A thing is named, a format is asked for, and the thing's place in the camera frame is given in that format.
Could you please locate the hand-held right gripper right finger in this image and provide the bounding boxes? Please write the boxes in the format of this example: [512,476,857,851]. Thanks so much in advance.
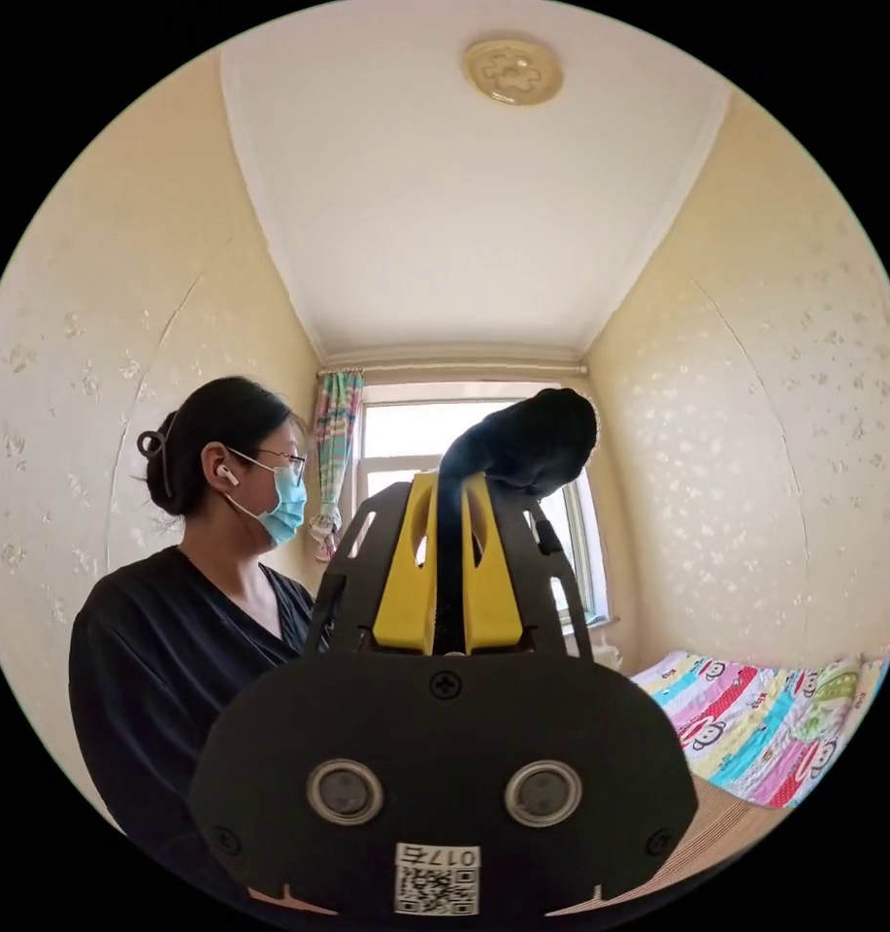
[461,471,522,656]

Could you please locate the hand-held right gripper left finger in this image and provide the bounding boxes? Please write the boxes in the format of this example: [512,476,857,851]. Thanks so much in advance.
[372,471,440,654]

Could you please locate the black pants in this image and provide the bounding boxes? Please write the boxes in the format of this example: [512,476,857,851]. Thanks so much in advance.
[433,387,599,656]

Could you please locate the colourful checked curtain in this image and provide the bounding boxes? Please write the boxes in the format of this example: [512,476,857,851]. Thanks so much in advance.
[307,369,365,563]

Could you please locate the window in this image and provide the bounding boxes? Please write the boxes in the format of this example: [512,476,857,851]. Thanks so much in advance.
[350,396,611,626]

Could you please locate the person's body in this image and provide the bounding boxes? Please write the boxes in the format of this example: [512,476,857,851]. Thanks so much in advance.
[68,375,337,893]

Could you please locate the bed with printed quilt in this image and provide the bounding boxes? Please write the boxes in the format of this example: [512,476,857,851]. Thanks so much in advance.
[594,631,890,895]

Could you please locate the round ceiling lamp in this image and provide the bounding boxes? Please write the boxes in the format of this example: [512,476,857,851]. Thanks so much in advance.
[460,36,567,107]

